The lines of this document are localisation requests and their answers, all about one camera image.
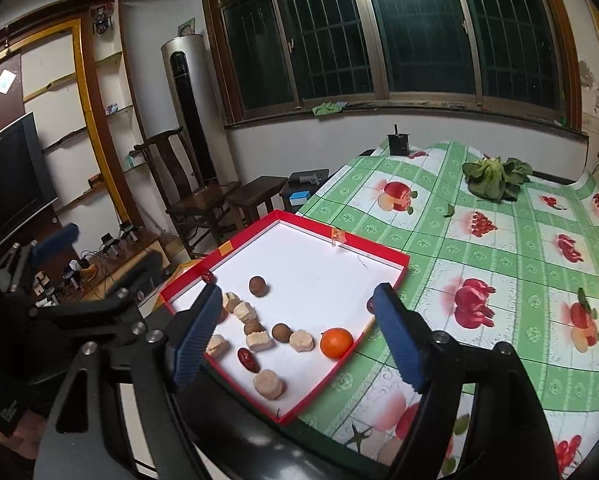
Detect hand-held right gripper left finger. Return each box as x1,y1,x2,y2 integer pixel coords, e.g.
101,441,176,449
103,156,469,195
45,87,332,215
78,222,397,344
33,282,225,480

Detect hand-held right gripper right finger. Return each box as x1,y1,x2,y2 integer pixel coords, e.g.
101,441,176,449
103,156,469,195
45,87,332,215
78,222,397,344
372,282,563,480

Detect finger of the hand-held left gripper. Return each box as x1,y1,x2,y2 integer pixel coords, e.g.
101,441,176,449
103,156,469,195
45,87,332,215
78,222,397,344
29,251,165,348
0,223,80,311

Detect red cardboard box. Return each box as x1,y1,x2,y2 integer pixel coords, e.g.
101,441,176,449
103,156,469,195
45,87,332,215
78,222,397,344
159,210,411,426

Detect person's left hand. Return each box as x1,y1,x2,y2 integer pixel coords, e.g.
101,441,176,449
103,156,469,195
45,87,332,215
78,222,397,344
0,407,45,461

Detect wooden television stand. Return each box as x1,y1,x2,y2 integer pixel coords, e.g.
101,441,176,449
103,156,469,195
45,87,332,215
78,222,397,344
29,227,172,311

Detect orange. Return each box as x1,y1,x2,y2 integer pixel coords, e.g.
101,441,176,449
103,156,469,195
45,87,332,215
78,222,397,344
320,327,354,360

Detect black television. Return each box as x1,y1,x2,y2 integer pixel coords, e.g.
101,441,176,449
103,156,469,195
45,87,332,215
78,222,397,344
0,111,60,248

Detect green fruit print tablecloth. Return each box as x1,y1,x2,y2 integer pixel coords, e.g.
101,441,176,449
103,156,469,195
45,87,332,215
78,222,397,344
296,140,599,480

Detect dark wooden chair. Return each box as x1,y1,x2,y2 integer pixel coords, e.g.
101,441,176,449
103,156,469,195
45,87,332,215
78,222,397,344
133,127,242,256

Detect wooden shelf cabinet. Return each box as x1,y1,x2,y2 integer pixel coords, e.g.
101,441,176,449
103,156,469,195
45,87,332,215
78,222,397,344
0,0,150,241

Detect dark wooden stool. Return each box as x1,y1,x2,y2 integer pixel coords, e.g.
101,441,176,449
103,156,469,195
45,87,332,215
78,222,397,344
228,176,288,226

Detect white standing air conditioner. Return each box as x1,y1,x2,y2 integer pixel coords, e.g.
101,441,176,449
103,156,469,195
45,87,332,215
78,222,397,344
160,34,220,186

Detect green bok choy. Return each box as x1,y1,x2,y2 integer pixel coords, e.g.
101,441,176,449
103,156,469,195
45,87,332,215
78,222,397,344
462,156,533,203

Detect black pen holder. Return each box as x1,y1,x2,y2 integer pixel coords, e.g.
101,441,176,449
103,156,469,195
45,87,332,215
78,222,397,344
387,123,411,157

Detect barred window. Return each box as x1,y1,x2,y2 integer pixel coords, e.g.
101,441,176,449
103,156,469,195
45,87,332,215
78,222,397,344
198,0,583,128

